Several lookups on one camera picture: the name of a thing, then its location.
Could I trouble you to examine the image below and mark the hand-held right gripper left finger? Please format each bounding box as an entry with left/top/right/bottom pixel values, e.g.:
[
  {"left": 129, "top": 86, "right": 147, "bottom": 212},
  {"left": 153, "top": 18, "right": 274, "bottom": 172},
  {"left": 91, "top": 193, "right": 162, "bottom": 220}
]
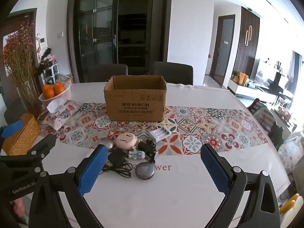
[{"left": 28, "top": 144, "right": 110, "bottom": 228}]

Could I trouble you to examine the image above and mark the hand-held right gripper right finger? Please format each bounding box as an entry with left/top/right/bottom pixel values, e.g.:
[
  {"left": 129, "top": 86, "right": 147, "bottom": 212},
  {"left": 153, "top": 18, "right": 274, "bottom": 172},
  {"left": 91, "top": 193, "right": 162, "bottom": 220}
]
[{"left": 200, "top": 143, "right": 281, "bottom": 228}]

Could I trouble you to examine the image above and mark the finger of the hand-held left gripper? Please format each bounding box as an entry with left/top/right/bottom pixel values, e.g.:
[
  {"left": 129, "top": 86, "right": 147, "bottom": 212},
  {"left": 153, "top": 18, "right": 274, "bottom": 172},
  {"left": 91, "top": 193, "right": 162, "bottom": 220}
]
[
  {"left": 0, "top": 134, "right": 56, "bottom": 180},
  {"left": 0, "top": 120, "right": 24, "bottom": 139}
]

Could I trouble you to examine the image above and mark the black power adapter with cable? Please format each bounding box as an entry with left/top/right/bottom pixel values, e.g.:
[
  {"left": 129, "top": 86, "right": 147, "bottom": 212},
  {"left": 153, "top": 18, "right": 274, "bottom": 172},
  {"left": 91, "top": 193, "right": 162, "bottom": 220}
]
[{"left": 102, "top": 148, "right": 132, "bottom": 178}]

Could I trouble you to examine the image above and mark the pink round toy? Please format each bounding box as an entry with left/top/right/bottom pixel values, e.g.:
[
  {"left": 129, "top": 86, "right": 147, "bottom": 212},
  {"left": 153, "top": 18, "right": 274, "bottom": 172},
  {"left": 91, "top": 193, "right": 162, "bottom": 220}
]
[{"left": 115, "top": 133, "right": 143, "bottom": 153}]

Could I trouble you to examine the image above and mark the white figurine keychain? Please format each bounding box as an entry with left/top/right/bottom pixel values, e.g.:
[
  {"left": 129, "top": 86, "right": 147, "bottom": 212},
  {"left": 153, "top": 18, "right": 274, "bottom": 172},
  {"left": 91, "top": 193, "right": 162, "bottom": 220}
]
[{"left": 127, "top": 150, "right": 145, "bottom": 161}]

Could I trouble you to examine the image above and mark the grey round device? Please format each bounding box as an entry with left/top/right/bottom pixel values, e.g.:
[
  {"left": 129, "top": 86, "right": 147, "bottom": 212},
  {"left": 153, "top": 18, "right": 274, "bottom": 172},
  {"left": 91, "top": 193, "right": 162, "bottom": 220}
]
[{"left": 135, "top": 161, "right": 155, "bottom": 180}]

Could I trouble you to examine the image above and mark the black toy robot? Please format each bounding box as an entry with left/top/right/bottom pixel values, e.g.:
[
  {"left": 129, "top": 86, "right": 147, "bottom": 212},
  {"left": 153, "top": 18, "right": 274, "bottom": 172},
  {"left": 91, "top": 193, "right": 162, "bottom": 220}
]
[{"left": 137, "top": 140, "right": 158, "bottom": 163}]

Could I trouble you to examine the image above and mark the brown cardboard box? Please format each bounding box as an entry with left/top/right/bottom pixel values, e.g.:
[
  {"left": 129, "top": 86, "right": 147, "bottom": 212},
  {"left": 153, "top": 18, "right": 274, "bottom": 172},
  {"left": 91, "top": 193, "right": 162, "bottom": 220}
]
[{"left": 104, "top": 75, "right": 168, "bottom": 122}]

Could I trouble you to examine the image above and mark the yellow woven box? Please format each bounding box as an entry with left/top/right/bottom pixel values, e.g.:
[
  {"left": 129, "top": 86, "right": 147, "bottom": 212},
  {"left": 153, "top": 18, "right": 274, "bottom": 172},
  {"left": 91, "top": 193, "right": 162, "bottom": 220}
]
[{"left": 1, "top": 113, "right": 41, "bottom": 156}]

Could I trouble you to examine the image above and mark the silver round gadget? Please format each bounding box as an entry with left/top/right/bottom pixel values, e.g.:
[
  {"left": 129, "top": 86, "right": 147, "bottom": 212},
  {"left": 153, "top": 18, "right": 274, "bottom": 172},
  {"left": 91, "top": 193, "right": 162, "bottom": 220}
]
[{"left": 97, "top": 137, "right": 117, "bottom": 152}]

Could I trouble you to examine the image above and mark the glass vase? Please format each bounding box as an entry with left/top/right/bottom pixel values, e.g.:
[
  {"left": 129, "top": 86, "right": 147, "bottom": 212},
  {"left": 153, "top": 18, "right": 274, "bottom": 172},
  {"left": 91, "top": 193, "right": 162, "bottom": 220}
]
[{"left": 17, "top": 81, "right": 44, "bottom": 119}]

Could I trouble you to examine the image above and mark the floral tissue cover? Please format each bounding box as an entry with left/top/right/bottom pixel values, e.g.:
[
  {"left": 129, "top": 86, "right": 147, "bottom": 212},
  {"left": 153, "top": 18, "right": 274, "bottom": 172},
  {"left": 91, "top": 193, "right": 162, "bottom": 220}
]
[{"left": 44, "top": 100, "right": 83, "bottom": 131}]

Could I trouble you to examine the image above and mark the patterned table runner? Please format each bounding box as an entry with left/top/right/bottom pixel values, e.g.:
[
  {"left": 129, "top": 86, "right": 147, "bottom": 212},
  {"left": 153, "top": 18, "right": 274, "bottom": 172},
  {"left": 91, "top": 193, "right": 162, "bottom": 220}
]
[{"left": 39, "top": 102, "right": 269, "bottom": 156}]

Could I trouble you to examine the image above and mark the orange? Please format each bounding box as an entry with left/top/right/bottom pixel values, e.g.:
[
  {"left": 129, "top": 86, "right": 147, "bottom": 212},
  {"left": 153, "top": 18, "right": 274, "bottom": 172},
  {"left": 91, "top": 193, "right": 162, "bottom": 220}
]
[
  {"left": 43, "top": 85, "right": 55, "bottom": 99},
  {"left": 53, "top": 82, "right": 66, "bottom": 97}
]

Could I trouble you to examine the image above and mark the white fruit basket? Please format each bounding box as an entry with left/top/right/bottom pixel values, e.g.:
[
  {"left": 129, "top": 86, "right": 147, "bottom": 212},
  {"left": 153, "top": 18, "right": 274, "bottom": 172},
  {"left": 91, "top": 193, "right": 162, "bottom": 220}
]
[{"left": 39, "top": 83, "right": 72, "bottom": 106}]

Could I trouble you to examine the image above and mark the white battery charger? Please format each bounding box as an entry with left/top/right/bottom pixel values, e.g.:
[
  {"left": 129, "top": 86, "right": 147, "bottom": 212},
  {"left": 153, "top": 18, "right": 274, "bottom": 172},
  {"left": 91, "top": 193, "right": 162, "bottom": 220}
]
[{"left": 149, "top": 126, "right": 172, "bottom": 145}]

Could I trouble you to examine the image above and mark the wooden chair with cushion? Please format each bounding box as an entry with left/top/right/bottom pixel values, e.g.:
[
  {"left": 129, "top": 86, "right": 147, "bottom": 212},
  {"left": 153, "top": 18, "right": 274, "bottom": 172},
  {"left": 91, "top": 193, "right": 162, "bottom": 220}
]
[{"left": 247, "top": 98, "right": 285, "bottom": 148}]

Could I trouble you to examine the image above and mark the white shelf with plush toys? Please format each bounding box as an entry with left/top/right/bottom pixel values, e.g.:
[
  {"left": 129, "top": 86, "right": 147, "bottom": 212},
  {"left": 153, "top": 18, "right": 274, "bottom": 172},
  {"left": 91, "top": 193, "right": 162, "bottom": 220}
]
[{"left": 38, "top": 49, "right": 59, "bottom": 83}]

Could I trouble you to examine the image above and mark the white low cabinet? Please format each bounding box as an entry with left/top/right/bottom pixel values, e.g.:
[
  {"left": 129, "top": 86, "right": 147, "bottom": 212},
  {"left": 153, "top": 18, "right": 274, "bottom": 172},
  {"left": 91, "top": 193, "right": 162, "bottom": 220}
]
[{"left": 227, "top": 78, "right": 292, "bottom": 100}]

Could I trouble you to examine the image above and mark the dark dining chair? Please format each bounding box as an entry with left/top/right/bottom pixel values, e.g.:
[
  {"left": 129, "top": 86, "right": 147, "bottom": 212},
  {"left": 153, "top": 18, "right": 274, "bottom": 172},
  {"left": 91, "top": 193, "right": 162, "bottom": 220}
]
[
  {"left": 152, "top": 61, "right": 194, "bottom": 85},
  {"left": 89, "top": 64, "right": 128, "bottom": 83}
]

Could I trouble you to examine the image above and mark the brown wooden door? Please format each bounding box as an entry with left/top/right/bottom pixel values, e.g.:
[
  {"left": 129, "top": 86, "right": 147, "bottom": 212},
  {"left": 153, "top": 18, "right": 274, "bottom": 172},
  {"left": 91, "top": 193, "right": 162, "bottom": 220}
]
[{"left": 0, "top": 8, "right": 38, "bottom": 93}]

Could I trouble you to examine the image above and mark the grey interior door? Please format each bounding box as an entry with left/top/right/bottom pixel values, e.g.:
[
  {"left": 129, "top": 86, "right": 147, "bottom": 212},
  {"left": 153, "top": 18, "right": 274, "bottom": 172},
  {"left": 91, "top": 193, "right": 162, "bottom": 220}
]
[{"left": 210, "top": 14, "right": 235, "bottom": 87}]

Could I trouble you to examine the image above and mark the dark glass door cabinet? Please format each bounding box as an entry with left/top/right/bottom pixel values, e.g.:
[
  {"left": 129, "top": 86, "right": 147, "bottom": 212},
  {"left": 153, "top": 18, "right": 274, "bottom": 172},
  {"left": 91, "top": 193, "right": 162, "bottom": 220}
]
[{"left": 68, "top": 0, "right": 171, "bottom": 83}]

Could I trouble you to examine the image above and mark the dark slatted wall panel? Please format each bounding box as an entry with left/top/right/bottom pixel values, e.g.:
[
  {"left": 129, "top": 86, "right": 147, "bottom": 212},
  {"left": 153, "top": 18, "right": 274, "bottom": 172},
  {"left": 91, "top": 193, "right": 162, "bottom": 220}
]
[{"left": 234, "top": 6, "right": 260, "bottom": 86}]

